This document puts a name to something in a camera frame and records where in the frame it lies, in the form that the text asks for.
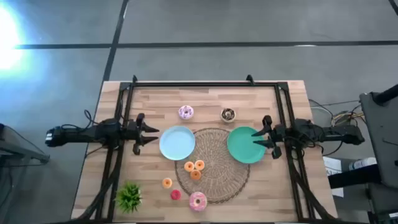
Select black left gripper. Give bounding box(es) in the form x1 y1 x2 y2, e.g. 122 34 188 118
123 113 160 156

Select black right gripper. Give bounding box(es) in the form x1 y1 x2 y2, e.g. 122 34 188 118
251 115 285 159

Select large chocolate-frosted donut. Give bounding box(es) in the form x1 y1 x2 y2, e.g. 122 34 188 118
220 107 236 123

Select large pink-frosted donut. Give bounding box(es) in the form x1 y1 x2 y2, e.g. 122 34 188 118
188 191 208 212

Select teal plate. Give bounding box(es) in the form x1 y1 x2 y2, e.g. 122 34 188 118
226 126 267 164

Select light blue plate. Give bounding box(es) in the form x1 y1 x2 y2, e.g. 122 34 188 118
159 125 196 161

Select round woven placemat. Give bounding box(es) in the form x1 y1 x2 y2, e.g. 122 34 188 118
174 127 251 205

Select small green potted plant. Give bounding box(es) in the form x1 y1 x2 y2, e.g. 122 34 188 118
114 182 143 214

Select white paper sheet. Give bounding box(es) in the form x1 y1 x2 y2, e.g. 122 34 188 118
322 156 345 198

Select white cylindrical bottle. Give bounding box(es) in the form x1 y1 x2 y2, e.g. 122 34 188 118
348 157 378 171

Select dark grey equipment cart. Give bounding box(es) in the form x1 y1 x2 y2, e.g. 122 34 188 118
359 83 398 190

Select grey side table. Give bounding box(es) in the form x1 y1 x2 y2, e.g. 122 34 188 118
0 123 50 166

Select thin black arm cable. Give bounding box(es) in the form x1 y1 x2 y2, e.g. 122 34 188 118
60 108 101 130

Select black aluminium table frame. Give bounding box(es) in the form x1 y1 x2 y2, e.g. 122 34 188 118
93 74 338 224

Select bundle of coloured wires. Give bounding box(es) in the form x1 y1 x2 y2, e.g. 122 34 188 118
331 110 365 124

